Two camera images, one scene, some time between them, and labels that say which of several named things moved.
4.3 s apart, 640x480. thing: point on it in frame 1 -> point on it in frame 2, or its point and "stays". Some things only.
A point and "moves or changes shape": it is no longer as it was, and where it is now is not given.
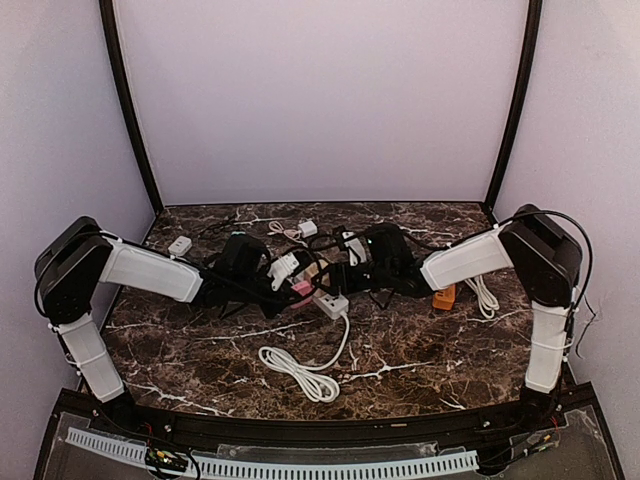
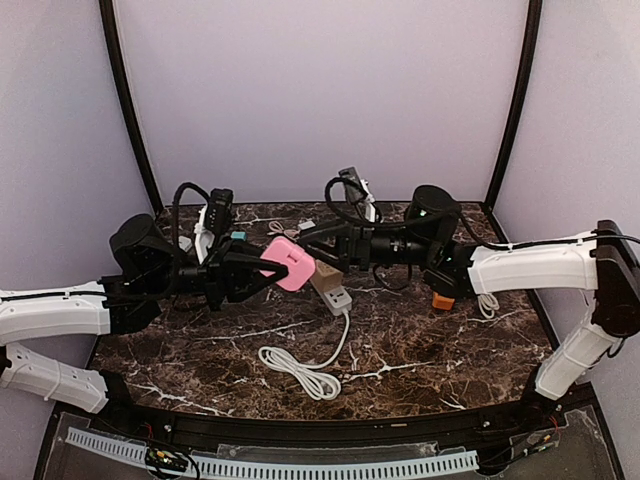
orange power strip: [444, 298] stays
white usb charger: [307, 229] stays
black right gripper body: [338, 272] -> [357, 248]
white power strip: [331, 305] moves or changes shape
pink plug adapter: [302, 288] -> [301, 265]
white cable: [319, 386] stays
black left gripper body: [273, 295] -> [215, 280]
